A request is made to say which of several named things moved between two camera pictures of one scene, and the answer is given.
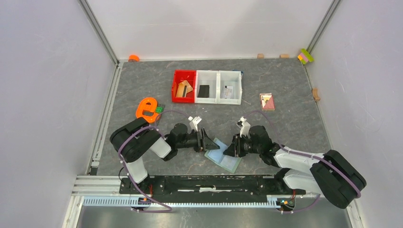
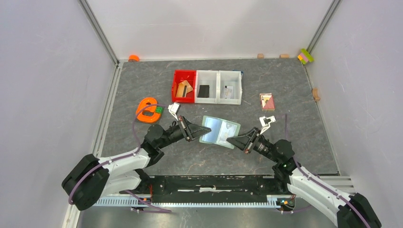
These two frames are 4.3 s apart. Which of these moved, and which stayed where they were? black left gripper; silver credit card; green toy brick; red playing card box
Moved: black left gripper
Stayed: silver credit card; green toy brick; red playing card box
